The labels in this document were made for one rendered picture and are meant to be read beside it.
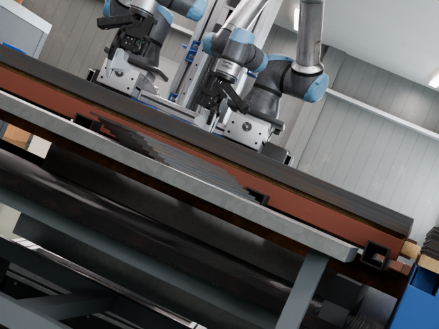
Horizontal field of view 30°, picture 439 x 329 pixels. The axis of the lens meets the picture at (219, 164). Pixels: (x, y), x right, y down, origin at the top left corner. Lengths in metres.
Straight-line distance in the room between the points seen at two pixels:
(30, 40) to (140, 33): 0.97
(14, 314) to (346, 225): 0.83
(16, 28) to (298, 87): 1.06
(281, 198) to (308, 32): 1.14
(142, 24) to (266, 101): 0.78
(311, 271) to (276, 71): 1.50
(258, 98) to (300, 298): 1.48
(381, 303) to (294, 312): 1.00
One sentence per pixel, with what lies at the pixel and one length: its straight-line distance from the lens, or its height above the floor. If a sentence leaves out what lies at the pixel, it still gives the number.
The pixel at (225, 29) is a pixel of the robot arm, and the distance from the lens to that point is 2.73.
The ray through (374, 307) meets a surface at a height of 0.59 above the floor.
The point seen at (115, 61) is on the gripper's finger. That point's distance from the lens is 2.39.
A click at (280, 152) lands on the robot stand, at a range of 3.12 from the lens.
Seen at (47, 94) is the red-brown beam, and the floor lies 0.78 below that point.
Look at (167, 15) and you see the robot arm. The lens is 3.13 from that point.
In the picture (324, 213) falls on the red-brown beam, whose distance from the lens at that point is 1.84.
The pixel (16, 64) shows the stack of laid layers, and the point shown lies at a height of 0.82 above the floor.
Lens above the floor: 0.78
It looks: level
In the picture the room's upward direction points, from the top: 24 degrees clockwise
